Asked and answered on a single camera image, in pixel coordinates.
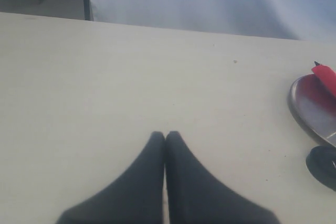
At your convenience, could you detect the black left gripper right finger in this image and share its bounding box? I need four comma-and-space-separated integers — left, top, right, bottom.
165, 131, 279, 223

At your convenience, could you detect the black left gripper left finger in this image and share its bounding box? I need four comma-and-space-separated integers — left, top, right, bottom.
57, 132, 165, 223

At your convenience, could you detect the red flag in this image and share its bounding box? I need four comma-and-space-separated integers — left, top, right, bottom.
311, 61, 336, 97

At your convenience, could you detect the black round object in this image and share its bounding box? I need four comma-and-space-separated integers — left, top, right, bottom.
306, 146, 335, 191

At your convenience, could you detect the round stainless steel plate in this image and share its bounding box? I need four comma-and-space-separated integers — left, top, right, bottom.
287, 74, 335, 147

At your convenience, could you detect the white backdrop cloth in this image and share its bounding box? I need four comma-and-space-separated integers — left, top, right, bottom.
90, 0, 335, 41

